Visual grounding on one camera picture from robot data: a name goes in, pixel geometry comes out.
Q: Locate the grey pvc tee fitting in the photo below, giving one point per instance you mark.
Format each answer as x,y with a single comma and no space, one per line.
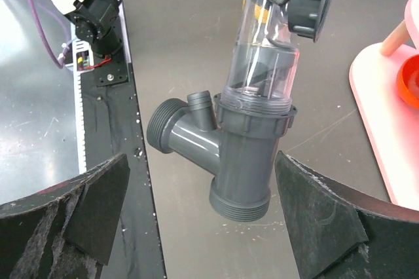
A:
236,146

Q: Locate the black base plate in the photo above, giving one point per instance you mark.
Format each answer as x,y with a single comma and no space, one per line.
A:
113,132

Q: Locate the orange bowl bottom shelf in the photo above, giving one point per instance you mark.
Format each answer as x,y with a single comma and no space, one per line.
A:
407,82

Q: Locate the pink three-tier shelf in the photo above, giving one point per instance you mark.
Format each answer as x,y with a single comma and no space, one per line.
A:
391,125

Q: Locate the yellow cup on table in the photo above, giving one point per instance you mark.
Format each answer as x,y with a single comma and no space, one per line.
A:
262,10

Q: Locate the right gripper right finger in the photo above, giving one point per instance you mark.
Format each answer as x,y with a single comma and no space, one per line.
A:
338,232

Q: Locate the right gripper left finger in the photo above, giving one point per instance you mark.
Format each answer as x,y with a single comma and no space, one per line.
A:
56,232

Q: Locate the grey slotted cable duct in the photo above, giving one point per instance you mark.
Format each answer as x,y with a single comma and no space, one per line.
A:
79,46

